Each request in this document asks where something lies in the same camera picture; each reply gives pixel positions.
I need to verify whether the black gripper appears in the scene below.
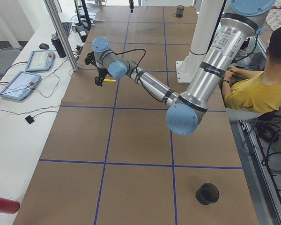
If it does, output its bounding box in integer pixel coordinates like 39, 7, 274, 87
84, 52, 108, 87

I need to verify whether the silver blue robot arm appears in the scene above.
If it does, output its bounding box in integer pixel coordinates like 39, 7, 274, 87
85, 0, 274, 135

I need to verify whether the yellow highlighter marker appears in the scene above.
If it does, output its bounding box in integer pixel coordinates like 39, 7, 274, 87
104, 79, 117, 83

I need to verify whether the black water bottle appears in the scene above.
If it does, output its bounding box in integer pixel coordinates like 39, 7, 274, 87
51, 34, 66, 58

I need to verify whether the blue teach pendant far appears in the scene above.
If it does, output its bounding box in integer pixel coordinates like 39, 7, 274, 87
25, 49, 55, 72

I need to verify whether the blue teach pendant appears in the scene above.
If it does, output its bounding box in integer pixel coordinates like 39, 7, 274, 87
25, 49, 55, 72
0, 71, 41, 101

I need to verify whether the black keyboard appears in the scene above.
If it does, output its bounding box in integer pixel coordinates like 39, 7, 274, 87
62, 22, 72, 37

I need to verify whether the black computer mouse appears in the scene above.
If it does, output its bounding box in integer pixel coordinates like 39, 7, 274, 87
39, 43, 49, 50

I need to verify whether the blue teach pendant near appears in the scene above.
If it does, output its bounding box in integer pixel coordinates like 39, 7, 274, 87
0, 71, 41, 101

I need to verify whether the small black square device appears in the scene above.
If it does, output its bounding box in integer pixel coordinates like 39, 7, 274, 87
25, 115, 35, 124

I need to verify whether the brown paper table cover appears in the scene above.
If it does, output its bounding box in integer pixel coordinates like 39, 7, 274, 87
13, 6, 260, 225

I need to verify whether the black mesh cup right side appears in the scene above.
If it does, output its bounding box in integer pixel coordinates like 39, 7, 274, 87
176, 5, 184, 18

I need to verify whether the black mesh cup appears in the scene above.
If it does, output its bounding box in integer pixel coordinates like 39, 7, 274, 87
195, 183, 220, 205
176, 5, 184, 18

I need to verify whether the black mesh cup left side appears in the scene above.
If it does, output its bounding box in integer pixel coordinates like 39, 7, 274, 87
195, 183, 220, 205

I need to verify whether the person in yellow shirt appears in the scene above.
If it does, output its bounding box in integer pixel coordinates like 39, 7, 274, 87
221, 27, 281, 113

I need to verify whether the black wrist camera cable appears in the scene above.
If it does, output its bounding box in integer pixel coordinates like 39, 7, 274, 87
112, 48, 147, 78

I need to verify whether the aluminium frame post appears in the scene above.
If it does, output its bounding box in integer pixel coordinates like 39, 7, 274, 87
44, 0, 78, 72

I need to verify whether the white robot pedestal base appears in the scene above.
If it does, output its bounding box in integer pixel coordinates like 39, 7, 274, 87
176, 0, 226, 83

